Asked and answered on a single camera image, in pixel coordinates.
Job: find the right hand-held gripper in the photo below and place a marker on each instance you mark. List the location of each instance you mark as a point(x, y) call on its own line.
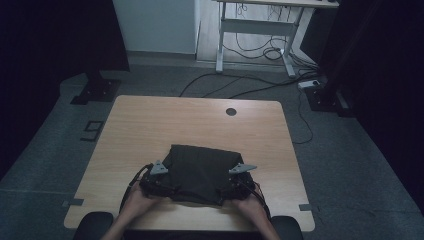
point(240, 186)

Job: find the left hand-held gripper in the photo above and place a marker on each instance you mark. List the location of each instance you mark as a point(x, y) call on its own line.
point(158, 186)

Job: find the dark grey garment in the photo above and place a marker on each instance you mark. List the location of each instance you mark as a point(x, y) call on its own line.
point(200, 173)

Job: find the person's right hand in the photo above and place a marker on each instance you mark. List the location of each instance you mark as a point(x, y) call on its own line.
point(253, 208)

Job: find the person's left hand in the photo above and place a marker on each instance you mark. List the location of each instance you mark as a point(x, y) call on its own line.
point(140, 205)

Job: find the black chair armrest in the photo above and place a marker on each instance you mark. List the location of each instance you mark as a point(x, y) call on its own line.
point(93, 226)
point(288, 228)

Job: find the grey tape strip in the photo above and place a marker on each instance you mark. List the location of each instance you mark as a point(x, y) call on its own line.
point(305, 207)
point(75, 202)

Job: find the black table grommet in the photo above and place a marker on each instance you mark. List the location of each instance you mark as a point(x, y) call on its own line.
point(231, 111)

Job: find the black tape floor mark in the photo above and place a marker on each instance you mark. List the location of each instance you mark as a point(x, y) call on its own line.
point(87, 137)

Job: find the black stand base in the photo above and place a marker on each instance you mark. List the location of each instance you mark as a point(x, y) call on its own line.
point(325, 100)
point(98, 91)

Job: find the white power strip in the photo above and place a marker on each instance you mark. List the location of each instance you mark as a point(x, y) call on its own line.
point(308, 84)

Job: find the dark curtain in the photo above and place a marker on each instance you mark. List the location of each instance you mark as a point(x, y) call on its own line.
point(50, 50)
point(383, 83)

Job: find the white metal-frame desk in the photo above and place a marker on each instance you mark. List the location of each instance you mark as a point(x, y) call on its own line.
point(256, 27)

